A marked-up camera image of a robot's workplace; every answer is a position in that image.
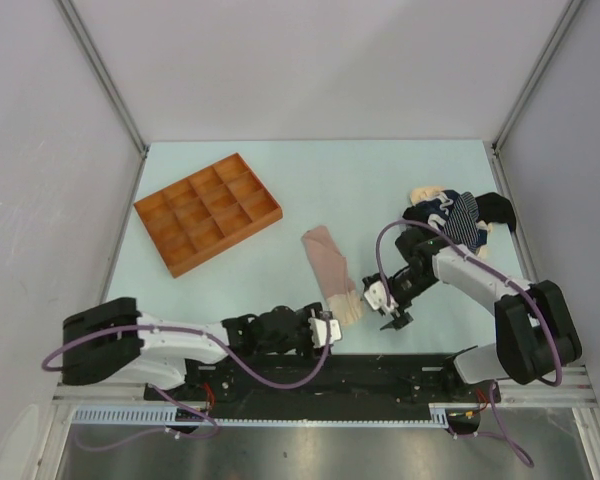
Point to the right aluminium frame post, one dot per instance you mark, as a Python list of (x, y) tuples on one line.
[(540, 67)]

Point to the aluminium frame post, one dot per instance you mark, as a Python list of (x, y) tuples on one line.
[(86, 44), (540, 67)]

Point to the orange compartment tray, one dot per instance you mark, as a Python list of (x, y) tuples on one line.
[(207, 212)]

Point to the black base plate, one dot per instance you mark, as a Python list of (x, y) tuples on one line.
[(345, 385)]

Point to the black underwear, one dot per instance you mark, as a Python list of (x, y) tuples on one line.
[(494, 208)]

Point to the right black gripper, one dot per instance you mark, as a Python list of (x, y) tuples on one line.
[(398, 322)]

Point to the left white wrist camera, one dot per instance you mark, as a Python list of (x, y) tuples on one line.
[(325, 329)]

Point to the striped navy underwear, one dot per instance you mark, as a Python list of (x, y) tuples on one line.
[(463, 224)]

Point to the cream underwear in pile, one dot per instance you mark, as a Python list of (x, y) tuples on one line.
[(426, 193)]

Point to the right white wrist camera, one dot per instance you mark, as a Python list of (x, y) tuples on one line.
[(378, 299)]

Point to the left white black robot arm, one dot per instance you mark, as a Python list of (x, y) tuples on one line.
[(117, 340)]

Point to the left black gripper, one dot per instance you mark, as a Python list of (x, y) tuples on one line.
[(303, 314)]

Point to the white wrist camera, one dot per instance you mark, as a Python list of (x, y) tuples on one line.
[(325, 329), (378, 299)]

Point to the left aluminium frame post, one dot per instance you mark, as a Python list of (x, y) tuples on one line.
[(86, 44)]

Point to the white slotted cable duct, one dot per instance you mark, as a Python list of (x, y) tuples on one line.
[(167, 415)]

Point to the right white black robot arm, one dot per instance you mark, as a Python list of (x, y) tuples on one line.
[(535, 337)]

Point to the navy white underwear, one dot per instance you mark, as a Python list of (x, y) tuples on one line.
[(434, 212)]

